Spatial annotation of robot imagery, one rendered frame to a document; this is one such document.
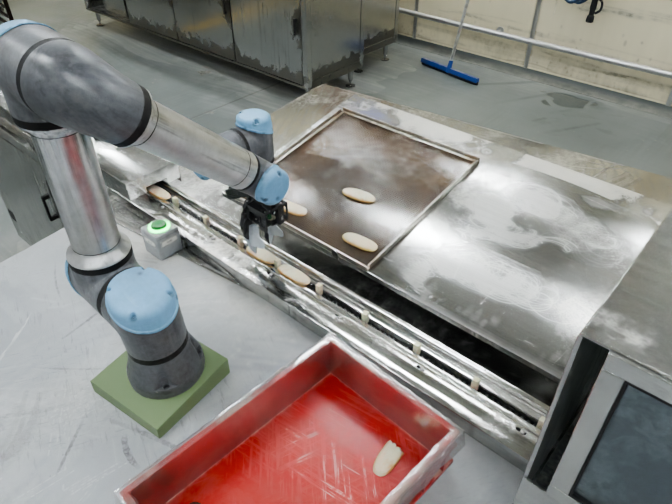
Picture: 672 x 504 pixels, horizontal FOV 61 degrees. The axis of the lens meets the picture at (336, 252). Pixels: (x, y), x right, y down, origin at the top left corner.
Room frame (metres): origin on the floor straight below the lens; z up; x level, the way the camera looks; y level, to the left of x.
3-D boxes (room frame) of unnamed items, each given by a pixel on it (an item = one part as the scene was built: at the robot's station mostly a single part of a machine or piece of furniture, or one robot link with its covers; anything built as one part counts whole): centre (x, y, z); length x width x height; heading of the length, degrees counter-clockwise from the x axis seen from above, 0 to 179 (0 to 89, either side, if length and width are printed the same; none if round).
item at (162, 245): (1.19, 0.45, 0.84); 0.08 x 0.08 x 0.11; 49
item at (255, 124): (1.11, 0.18, 1.19); 0.09 x 0.08 x 0.11; 137
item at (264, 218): (1.10, 0.17, 1.03); 0.09 x 0.08 x 0.12; 48
